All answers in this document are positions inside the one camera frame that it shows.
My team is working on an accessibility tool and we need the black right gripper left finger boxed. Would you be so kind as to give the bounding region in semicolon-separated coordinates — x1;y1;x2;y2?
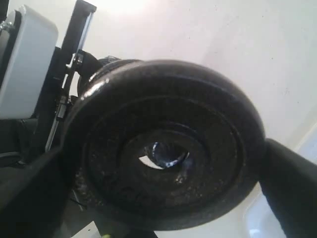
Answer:
0;148;71;238

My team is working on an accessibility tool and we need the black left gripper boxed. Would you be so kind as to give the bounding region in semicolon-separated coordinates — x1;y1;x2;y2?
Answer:
0;0;99;168

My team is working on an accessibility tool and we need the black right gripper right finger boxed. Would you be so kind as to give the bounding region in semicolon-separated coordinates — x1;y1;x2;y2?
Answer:
259;139;317;238

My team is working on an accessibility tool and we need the chrome threaded dumbbell bar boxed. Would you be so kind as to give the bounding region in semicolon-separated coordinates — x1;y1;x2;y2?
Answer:
138;142;189;170

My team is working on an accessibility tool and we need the black weight plate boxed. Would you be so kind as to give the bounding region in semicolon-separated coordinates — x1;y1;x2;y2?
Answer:
61;60;265;231

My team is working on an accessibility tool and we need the white rectangular plastic tray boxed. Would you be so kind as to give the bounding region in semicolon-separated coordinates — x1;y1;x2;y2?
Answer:
244;127;317;238

